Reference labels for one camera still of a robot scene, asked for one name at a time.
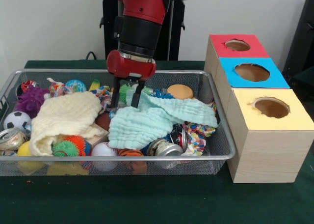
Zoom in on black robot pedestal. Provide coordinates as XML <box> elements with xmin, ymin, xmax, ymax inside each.
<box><xmin>94</xmin><ymin>0</ymin><xmax>198</xmax><ymax>61</ymax></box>

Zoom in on black chair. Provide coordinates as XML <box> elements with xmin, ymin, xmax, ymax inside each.
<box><xmin>282</xmin><ymin>0</ymin><xmax>314</xmax><ymax>74</ymax></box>

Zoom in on orange round sponge disc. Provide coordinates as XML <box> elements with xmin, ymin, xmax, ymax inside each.
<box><xmin>166</xmin><ymin>84</ymin><xmax>194</xmax><ymax>100</ymax></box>

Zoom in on dark green table cloth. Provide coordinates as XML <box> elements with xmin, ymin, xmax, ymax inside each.
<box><xmin>0</xmin><ymin>59</ymin><xmax>314</xmax><ymax>224</ymax></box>

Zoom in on small soccer ball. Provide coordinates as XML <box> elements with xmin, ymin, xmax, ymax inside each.
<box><xmin>3</xmin><ymin>111</ymin><xmax>32</xmax><ymax>131</ymax></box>

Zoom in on blue globe ball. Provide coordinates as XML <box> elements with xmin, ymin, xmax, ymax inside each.
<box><xmin>65</xmin><ymin>79</ymin><xmax>87</xmax><ymax>93</ymax></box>

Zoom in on dark green side table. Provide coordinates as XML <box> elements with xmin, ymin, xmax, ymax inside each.
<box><xmin>289</xmin><ymin>66</ymin><xmax>314</xmax><ymax>104</ymax></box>

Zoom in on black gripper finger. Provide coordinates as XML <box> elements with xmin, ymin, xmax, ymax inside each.
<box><xmin>131</xmin><ymin>81</ymin><xmax>146</xmax><ymax>110</ymax></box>
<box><xmin>110</xmin><ymin>76</ymin><xmax>122</xmax><ymax>110</ymax></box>

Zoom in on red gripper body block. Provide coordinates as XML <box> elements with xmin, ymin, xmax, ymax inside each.
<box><xmin>106</xmin><ymin>49</ymin><xmax>157</xmax><ymax>82</ymax></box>

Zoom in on wooden box with three holes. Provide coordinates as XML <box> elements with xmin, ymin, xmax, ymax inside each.
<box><xmin>204</xmin><ymin>33</ymin><xmax>314</xmax><ymax>184</ymax></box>

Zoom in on cream waffle cloth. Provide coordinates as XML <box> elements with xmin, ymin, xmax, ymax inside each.
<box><xmin>31</xmin><ymin>90</ymin><xmax>110</xmax><ymax>157</ymax></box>

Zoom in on yellow foam ball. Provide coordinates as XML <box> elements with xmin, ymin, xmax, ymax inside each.
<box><xmin>16</xmin><ymin>140</ymin><xmax>35</xmax><ymax>157</ymax></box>

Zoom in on white baseball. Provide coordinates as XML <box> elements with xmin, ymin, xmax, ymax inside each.
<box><xmin>91</xmin><ymin>141</ymin><xmax>118</xmax><ymax>172</ymax></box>

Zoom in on green and orange spiky ball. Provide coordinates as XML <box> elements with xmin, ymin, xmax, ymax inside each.
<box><xmin>52</xmin><ymin>135</ymin><xmax>89</xmax><ymax>157</ymax></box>

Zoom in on crushed silver drink can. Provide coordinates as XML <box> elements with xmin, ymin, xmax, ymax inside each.
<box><xmin>0</xmin><ymin>128</ymin><xmax>28</xmax><ymax>151</ymax></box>

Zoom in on purple spiky ball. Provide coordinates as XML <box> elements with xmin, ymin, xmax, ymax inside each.
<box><xmin>14</xmin><ymin>86</ymin><xmax>50</xmax><ymax>119</ymax></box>

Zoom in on mint green waffle cloth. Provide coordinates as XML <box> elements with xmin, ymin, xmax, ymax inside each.
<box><xmin>107</xmin><ymin>87</ymin><xmax>218</xmax><ymax>151</ymax></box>

